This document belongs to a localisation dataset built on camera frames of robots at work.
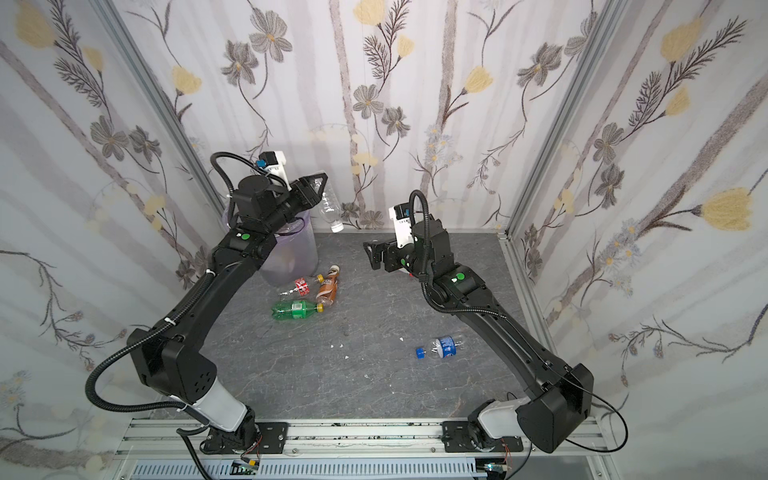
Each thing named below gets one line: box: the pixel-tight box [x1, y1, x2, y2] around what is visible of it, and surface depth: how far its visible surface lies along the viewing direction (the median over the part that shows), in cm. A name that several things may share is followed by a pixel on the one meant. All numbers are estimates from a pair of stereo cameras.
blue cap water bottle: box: [415, 336, 466, 360], surface depth 87 cm
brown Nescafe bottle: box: [316, 264, 340, 305], surface depth 100 cm
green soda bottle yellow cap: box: [271, 300, 325, 320], surface depth 95 cm
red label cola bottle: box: [279, 277, 310, 296], surface depth 100 cm
